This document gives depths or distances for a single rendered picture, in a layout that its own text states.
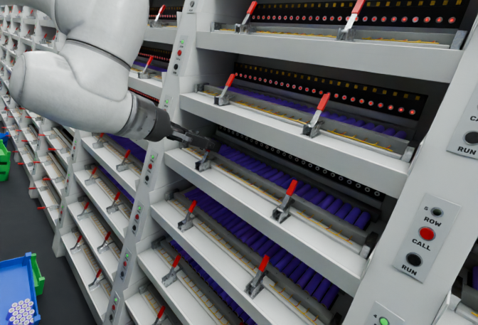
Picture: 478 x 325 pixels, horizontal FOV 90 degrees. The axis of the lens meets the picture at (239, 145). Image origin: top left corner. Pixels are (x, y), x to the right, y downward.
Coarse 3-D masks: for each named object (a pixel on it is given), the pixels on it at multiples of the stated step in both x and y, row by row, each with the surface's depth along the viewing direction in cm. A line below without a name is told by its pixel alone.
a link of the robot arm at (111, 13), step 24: (0, 0) 37; (24, 0) 37; (48, 0) 36; (72, 0) 36; (96, 0) 37; (120, 0) 38; (144, 0) 41; (72, 24) 37; (96, 24) 37; (120, 24) 38; (144, 24) 43; (120, 48) 39
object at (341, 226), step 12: (216, 156) 70; (228, 168) 68; (240, 168) 65; (252, 180) 62; (264, 180) 61; (276, 192) 58; (300, 204) 54; (312, 204) 53; (312, 216) 52; (324, 216) 50; (336, 216) 50; (324, 228) 49; (336, 228) 49; (348, 228) 47; (348, 240) 46; (360, 240) 46
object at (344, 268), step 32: (192, 160) 72; (224, 192) 59; (352, 192) 57; (256, 224) 54; (288, 224) 50; (320, 224) 51; (384, 224) 52; (320, 256) 44; (352, 256) 44; (352, 288) 41
